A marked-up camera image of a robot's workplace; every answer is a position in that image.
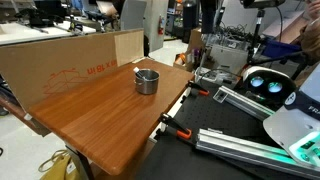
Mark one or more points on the black stereo camera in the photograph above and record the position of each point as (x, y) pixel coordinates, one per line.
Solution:
(261, 2)

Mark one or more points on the white work table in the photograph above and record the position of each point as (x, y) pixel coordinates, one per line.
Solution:
(20, 33)

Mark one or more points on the black table leg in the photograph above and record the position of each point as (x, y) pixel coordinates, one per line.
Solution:
(83, 163)

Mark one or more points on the person in brown jacket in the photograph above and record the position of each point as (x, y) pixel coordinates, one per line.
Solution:
(311, 36)

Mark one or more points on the red fire extinguisher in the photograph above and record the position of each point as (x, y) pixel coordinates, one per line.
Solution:
(161, 25)

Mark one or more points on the white VR headset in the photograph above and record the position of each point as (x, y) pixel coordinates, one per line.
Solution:
(266, 83)

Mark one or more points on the black marker with white cap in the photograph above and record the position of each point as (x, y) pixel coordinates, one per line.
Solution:
(136, 69)

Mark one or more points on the clear plastic bin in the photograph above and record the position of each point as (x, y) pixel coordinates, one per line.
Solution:
(230, 55)

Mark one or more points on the small steel pot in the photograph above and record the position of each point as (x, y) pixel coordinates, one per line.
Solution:
(146, 87)

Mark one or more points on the short aluminium rail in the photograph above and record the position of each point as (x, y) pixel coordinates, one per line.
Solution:
(243, 101)

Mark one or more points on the black orange clamp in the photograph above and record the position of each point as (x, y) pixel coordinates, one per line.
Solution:
(181, 133)
(199, 90)

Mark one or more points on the black tripod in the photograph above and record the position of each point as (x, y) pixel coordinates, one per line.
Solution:
(256, 33)

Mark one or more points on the yellow bag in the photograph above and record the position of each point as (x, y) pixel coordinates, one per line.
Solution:
(60, 168)

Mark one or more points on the blue plastic bin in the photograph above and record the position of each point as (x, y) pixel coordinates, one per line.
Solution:
(280, 48)

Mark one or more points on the cardboard box with clutter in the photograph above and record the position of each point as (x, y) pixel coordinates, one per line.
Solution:
(188, 56)

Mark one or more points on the brown cardboard panel red print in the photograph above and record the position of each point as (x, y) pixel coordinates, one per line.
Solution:
(40, 66)

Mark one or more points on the long aluminium rail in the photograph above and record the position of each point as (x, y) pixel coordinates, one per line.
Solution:
(240, 148)

